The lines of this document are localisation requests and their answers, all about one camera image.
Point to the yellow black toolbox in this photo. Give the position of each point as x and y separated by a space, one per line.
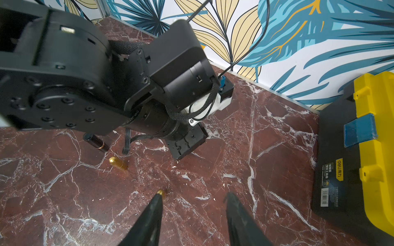
354 176

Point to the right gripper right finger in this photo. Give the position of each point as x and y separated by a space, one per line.
243 231

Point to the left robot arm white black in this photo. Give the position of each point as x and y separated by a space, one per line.
59 71

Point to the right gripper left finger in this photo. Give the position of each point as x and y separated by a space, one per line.
146 230

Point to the gold lipstick cap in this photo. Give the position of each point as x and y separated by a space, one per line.
163 193

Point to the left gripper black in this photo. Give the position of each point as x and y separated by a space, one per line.
151 121

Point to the black lipstick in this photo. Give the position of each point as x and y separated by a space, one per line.
96 142

